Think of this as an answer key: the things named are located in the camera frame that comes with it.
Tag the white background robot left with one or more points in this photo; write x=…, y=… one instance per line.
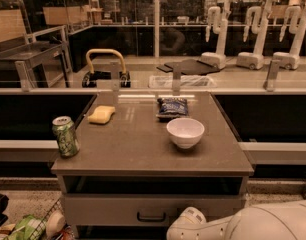
x=217, y=23

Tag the grey metal side table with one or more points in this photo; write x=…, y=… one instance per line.
x=36, y=65

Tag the yellow sponge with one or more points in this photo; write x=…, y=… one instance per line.
x=101, y=115

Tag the grey middle drawer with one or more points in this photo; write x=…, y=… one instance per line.
x=121, y=209

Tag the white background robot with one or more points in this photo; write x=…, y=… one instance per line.
x=257, y=23
x=294, y=21
x=217, y=23

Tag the white background robot right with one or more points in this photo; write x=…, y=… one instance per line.
x=294, y=21

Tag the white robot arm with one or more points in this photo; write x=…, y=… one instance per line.
x=272, y=221

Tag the white bowl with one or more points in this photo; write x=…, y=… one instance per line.
x=185, y=132

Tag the white background robot middle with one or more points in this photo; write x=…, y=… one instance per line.
x=257, y=23

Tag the black floor mat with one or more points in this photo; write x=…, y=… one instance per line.
x=189, y=67

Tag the wire basket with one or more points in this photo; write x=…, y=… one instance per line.
x=66, y=233

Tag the black drawer handle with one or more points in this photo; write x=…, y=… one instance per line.
x=151, y=218

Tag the glass railing barrier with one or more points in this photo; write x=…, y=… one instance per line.
x=232, y=79

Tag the yellow handled black cart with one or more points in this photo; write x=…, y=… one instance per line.
x=117, y=74

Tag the green soda can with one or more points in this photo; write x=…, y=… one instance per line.
x=64, y=130

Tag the blue chip bag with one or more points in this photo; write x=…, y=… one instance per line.
x=170, y=108

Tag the clear plastic bin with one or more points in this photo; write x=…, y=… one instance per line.
x=186, y=81

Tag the green snack bag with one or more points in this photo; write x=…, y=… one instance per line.
x=28, y=228

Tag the white cup in basket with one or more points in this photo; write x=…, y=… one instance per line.
x=55, y=223

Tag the grey drawer cabinet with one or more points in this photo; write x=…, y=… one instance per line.
x=133, y=154

